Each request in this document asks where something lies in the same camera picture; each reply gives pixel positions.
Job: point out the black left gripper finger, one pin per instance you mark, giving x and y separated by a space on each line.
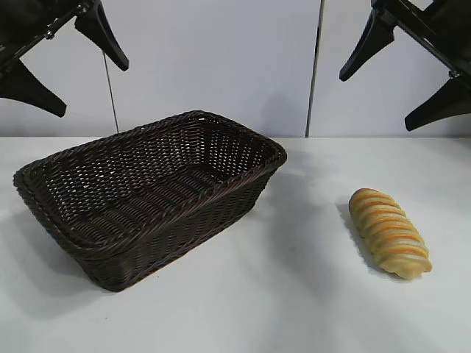
33 90
103 35

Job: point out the long striped bread loaf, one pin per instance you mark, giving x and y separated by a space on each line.
390 235

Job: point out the dark brown woven basket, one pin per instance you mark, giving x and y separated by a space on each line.
147 206

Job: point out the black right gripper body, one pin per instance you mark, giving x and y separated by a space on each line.
434 25

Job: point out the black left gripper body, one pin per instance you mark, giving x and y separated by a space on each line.
33 25

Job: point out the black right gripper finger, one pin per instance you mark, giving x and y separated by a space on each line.
441 106
371 40

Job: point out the thin metal pole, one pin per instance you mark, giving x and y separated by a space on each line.
314 73

